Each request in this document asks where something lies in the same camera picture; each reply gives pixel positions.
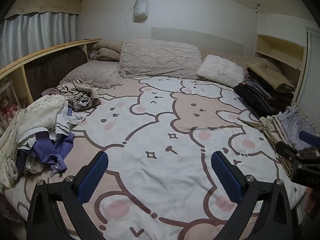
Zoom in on lavender folded garment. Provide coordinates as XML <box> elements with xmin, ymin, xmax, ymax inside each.
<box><xmin>277</xmin><ymin>106</ymin><xmax>316</xmax><ymax>151</ymax></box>

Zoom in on grey quilted pillow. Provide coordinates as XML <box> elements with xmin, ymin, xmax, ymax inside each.
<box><xmin>60</xmin><ymin>60</ymin><xmax>123</xmax><ymax>89</ymax></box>

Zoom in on folded beige blanket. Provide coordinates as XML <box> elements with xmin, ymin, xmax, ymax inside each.
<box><xmin>91</xmin><ymin>40</ymin><xmax>123</xmax><ymax>62</ymax></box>

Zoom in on large knitted beige pillow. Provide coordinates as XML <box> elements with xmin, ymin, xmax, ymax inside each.
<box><xmin>119</xmin><ymin>38</ymin><xmax>202</xmax><ymax>79</ymax></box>

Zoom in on cream white garment pile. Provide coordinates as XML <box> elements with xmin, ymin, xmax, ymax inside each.
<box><xmin>1</xmin><ymin>95</ymin><xmax>65</xmax><ymax>193</ymax></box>

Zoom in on wooden corner shelf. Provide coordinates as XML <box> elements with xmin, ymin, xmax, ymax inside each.
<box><xmin>256</xmin><ymin>34</ymin><xmax>305</xmax><ymax>84</ymax></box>

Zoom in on pale blue curtain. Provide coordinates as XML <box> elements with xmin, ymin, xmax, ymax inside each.
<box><xmin>1</xmin><ymin>12</ymin><xmax>77</xmax><ymax>68</ymax></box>

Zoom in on white wall lamp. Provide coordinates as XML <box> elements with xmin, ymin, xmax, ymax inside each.
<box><xmin>133</xmin><ymin>0</ymin><xmax>149</xmax><ymax>22</ymax></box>

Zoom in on khaki folded garment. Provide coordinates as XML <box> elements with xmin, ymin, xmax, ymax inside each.
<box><xmin>246</xmin><ymin>58</ymin><xmax>295</xmax><ymax>93</ymax></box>

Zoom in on wooden side shelf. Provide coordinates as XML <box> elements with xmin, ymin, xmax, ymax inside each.
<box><xmin>0</xmin><ymin>38</ymin><xmax>102</xmax><ymax>131</ymax></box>

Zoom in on dark folded clothes stack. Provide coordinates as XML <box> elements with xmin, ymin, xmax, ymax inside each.
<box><xmin>233</xmin><ymin>68</ymin><xmax>293</xmax><ymax>119</ymax></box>

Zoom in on purple garment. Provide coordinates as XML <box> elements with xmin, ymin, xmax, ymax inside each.
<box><xmin>31</xmin><ymin>132</ymin><xmax>74</xmax><ymax>178</ymax></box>

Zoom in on white slatted door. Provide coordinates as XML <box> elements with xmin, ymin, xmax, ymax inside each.
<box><xmin>293</xmin><ymin>28</ymin><xmax>319</xmax><ymax>132</ymax></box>

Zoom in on small fluffy white pillow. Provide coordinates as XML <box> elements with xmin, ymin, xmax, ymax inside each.
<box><xmin>197</xmin><ymin>55</ymin><xmax>245</xmax><ymax>88</ymax></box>

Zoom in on beige folded clothes stack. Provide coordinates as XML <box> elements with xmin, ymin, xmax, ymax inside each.
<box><xmin>238</xmin><ymin>115</ymin><xmax>293</xmax><ymax>177</ymax></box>

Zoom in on patterned crumpled clothes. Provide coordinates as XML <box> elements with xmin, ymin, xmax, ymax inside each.
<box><xmin>41</xmin><ymin>79</ymin><xmax>101</xmax><ymax>112</ymax></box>

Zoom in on bear print bed sheet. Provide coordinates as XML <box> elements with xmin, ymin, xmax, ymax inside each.
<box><xmin>4</xmin><ymin>77</ymin><xmax>305</xmax><ymax>239</ymax></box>

